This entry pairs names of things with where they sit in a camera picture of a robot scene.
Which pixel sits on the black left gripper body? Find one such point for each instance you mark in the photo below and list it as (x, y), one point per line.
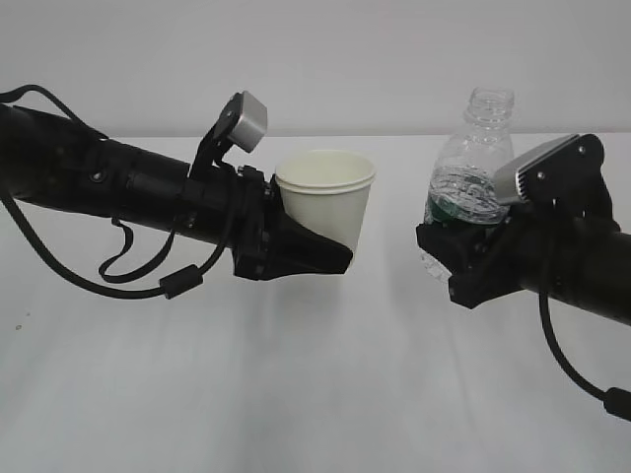
(242, 210)

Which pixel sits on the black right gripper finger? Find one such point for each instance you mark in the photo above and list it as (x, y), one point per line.
(455, 245)

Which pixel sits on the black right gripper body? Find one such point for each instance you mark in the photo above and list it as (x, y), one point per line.
(575, 256)

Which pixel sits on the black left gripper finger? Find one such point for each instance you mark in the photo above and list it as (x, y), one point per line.
(312, 236)

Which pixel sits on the clear water bottle green label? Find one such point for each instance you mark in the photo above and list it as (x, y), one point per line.
(460, 188)

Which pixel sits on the white paper cup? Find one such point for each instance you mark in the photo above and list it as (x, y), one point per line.
(327, 192)

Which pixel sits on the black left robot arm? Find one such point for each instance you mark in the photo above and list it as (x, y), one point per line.
(52, 162)

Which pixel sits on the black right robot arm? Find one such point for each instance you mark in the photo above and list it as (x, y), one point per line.
(623, 278)

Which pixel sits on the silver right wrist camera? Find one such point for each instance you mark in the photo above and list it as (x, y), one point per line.
(552, 170)

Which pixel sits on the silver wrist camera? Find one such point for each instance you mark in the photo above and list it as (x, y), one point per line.
(242, 123)
(552, 170)

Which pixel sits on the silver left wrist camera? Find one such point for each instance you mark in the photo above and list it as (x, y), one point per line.
(242, 123)

